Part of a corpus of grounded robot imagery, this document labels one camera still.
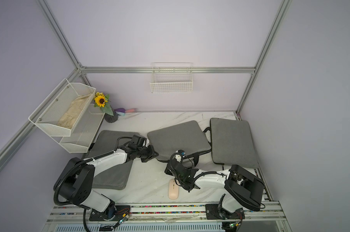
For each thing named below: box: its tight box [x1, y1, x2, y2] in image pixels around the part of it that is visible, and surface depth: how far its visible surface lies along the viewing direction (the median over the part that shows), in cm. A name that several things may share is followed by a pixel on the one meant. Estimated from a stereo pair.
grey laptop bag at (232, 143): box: [209, 117, 260, 169], surface depth 100 cm
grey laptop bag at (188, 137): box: [147, 120, 212, 162], surface depth 101 cm
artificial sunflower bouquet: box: [93, 91, 114, 116], surface depth 97 cm
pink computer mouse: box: [168, 178, 179, 200], surface depth 81 cm
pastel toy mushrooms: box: [114, 107, 135, 116], surface depth 121 cm
